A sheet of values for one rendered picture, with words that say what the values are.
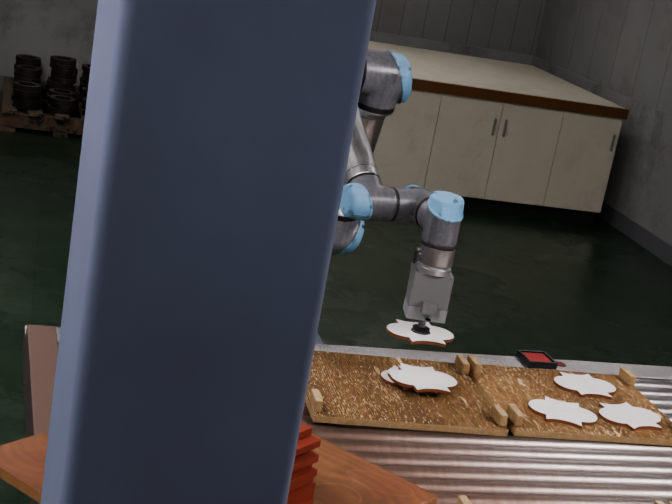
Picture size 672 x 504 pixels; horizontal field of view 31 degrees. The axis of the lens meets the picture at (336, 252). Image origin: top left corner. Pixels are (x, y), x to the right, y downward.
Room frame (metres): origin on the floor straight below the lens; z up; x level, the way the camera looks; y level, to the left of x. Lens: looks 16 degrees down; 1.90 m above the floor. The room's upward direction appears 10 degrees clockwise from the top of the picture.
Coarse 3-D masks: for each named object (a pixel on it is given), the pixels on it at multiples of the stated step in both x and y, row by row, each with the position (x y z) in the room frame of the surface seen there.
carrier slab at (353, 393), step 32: (320, 352) 2.54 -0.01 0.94; (320, 384) 2.36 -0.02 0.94; (352, 384) 2.39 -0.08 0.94; (384, 384) 2.42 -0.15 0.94; (320, 416) 2.20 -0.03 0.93; (352, 416) 2.22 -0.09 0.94; (384, 416) 2.25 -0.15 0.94; (416, 416) 2.28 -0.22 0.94; (448, 416) 2.31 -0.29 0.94; (480, 416) 2.34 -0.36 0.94
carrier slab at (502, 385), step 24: (480, 384) 2.52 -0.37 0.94; (504, 384) 2.55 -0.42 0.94; (528, 384) 2.57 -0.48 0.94; (552, 384) 2.60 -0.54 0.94; (624, 384) 2.69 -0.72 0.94; (504, 408) 2.41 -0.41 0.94; (528, 408) 2.43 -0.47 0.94; (600, 408) 2.51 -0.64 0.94; (648, 408) 2.56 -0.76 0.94; (528, 432) 2.31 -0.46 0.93; (552, 432) 2.33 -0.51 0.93; (576, 432) 2.35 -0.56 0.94; (600, 432) 2.37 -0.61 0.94; (624, 432) 2.39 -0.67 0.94; (648, 432) 2.42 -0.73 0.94
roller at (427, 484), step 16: (416, 480) 2.02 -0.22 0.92; (432, 480) 2.04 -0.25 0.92; (448, 480) 2.05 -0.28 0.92; (464, 480) 2.06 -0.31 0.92; (480, 480) 2.08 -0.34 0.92; (592, 496) 2.12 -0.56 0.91; (608, 496) 2.13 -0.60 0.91; (624, 496) 2.14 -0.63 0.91; (640, 496) 2.15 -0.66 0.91; (656, 496) 2.16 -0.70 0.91
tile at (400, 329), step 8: (400, 320) 2.50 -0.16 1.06; (392, 328) 2.44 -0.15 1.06; (400, 328) 2.45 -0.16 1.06; (408, 328) 2.46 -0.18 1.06; (432, 328) 2.49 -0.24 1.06; (440, 328) 2.50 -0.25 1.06; (400, 336) 2.41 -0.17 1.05; (408, 336) 2.41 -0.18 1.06; (416, 336) 2.42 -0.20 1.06; (424, 336) 2.43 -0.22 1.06; (432, 336) 2.44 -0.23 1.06; (440, 336) 2.45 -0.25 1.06; (448, 336) 2.46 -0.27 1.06; (432, 344) 2.41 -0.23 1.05; (440, 344) 2.41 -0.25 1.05
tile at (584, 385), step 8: (560, 376) 2.64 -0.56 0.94; (568, 376) 2.65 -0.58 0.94; (576, 376) 2.66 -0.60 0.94; (584, 376) 2.67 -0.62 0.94; (560, 384) 2.59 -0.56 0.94; (568, 384) 2.60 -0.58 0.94; (576, 384) 2.61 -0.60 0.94; (584, 384) 2.62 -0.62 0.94; (592, 384) 2.63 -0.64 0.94; (600, 384) 2.64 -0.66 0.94; (608, 384) 2.64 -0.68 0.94; (576, 392) 2.57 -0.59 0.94; (584, 392) 2.56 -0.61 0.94; (592, 392) 2.57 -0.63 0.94; (600, 392) 2.58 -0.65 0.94; (608, 392) 2.59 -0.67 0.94
